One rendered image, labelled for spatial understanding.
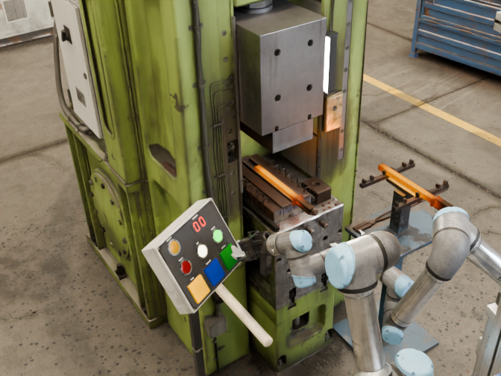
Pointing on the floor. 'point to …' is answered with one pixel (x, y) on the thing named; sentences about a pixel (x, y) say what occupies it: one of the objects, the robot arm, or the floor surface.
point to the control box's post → (197, 343)
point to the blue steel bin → (459, 32)
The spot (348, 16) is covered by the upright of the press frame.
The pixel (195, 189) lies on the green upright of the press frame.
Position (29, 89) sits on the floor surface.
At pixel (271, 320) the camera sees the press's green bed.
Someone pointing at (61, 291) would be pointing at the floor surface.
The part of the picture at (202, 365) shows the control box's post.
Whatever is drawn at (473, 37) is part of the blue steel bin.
